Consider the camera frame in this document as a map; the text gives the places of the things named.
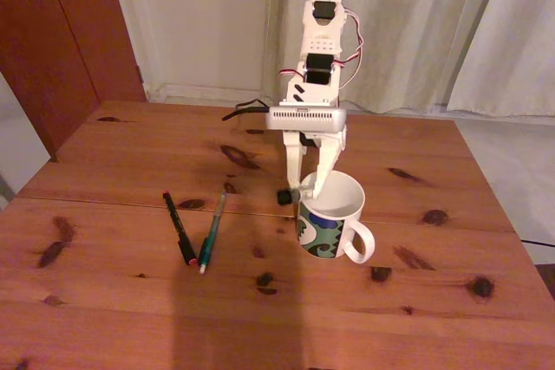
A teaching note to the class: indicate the white marker with black cap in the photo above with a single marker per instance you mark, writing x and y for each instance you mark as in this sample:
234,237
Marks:
285,197

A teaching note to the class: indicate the teal green pen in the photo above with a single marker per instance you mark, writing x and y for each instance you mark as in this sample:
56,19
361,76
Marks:
212,231

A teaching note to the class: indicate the black pen with red ends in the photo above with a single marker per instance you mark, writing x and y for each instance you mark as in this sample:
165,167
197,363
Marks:
178,225

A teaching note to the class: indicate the white mug with green-blue pattern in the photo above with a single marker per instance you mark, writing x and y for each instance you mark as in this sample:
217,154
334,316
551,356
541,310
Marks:
321,238

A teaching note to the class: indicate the wide cream curtain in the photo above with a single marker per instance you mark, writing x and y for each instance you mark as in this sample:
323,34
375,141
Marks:
390,32

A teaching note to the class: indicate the narrow cream curtain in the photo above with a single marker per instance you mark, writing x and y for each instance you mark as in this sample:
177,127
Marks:
516,40

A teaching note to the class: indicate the brown wooden cabinet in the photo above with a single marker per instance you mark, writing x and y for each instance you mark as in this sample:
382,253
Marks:
47,40

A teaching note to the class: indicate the silver camera box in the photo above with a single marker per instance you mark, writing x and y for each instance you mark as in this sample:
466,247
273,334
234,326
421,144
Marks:
305,119

